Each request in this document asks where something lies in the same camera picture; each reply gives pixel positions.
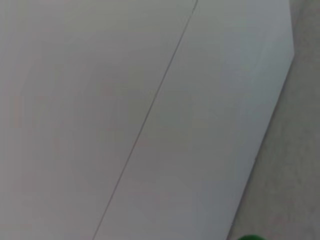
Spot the cream handbag with green handles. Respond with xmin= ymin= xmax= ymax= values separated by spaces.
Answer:
xmin=236 ymin=234 xmax=263 ymax=240

